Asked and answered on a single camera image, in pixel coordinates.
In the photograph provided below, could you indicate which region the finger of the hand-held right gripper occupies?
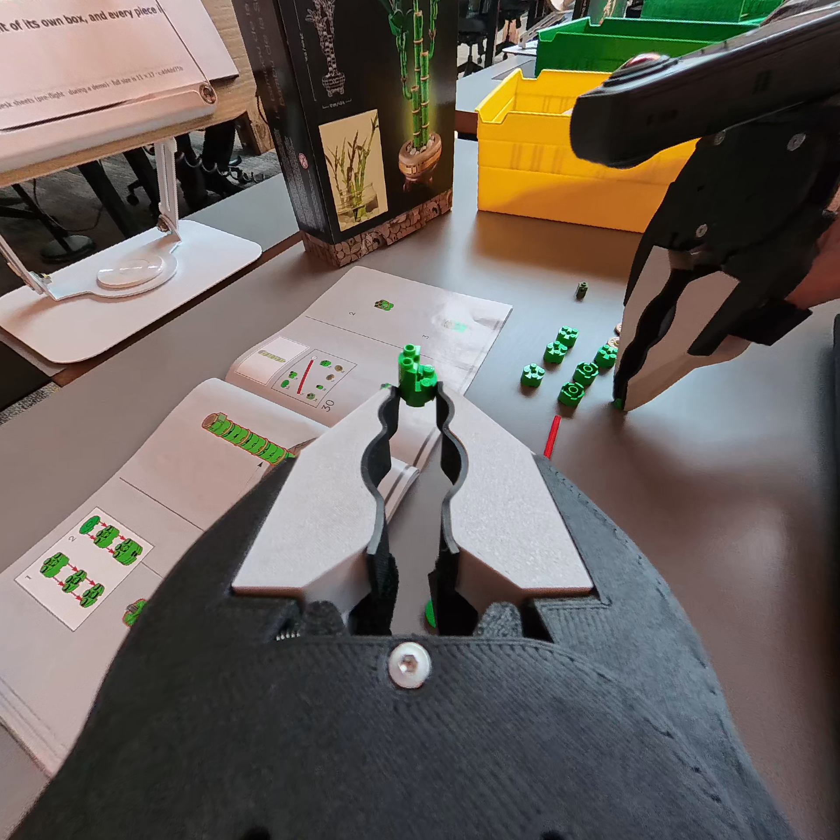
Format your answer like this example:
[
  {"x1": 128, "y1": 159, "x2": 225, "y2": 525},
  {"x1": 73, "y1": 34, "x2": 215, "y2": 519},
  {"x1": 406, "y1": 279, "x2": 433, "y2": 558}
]
[
  {"x1": 622, "y1": 268, "x2": 753, "y2": 413},
  {"x1": 612, "y1": 245, "x2": 678, "y2": 409}
]

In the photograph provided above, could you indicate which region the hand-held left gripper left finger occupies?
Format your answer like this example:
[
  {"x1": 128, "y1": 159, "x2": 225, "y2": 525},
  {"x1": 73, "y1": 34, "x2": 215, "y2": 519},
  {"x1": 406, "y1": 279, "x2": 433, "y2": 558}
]
[{"x1": 231, "y1": 386, "x2": 400, "y2": 636}]

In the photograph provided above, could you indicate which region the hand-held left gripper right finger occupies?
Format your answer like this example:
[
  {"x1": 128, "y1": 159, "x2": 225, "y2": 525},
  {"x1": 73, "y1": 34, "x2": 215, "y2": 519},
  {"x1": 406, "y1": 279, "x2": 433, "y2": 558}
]
[{"x1": 430, "y1": 386, "x2": 595, "y2": 636}]

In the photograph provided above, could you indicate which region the cluster of green round bricks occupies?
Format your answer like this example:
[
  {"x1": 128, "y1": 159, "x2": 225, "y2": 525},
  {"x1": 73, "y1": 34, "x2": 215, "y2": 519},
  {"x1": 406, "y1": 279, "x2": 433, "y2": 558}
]
[{"x1": 520, "y1": 325, "x2": 621, "y2": 406}]

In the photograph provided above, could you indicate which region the green toy brick stack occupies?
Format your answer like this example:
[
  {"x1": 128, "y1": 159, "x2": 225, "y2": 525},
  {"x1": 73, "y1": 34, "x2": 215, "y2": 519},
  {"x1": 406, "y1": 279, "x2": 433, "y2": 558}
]
[{"x1": 397, "y1": 343, "x2": 439, "y2": 406}]

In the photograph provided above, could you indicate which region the printed task sheet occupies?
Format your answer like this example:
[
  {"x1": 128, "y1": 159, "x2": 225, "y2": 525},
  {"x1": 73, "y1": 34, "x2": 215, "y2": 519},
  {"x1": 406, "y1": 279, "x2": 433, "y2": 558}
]
[{"x1": 0, "y1": 0, "x2": 240, "y2": 132}]

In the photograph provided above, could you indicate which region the person's right hand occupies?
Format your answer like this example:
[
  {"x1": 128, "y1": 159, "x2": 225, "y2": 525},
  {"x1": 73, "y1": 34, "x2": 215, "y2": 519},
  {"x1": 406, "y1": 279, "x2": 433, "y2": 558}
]
[{"x1": 784, "y1": 220, "x2": 840, "y2": 309}]

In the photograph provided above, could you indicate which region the yellow plastic bin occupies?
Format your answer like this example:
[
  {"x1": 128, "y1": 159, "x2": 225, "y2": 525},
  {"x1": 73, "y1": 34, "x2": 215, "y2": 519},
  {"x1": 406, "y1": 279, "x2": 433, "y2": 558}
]
[{"x1": 476, "y1": 69, "x2": 697, "y2": 234}]

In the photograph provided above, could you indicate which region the building instruction booklet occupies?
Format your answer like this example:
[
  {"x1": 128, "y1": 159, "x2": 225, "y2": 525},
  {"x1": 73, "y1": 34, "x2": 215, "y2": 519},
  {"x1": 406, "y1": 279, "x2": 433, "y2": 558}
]
[{"x1": 0, "y1": 266, "x2": 514, "y2": 778}]

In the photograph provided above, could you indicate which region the green plastic bin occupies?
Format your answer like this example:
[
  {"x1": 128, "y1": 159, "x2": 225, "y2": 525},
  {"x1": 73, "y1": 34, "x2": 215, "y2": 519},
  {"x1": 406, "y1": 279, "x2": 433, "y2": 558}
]
[{"x1": 535, "y1": 0, "x2": 782, "y2": 78}]

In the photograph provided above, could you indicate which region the white document stand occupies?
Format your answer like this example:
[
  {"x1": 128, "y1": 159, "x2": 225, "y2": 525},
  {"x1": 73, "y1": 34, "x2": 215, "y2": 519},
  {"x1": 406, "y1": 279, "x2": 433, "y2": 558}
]
[{"x1": 0, "y1": 0, "x2": 263, "y2": 365}]

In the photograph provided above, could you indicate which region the black toy set box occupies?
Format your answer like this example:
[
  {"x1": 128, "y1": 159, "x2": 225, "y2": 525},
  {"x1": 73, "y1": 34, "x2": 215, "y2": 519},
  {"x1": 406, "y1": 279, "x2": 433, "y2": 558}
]
[{"x1": 272, "y1": 0, "x2": 458, "y2": 269}]

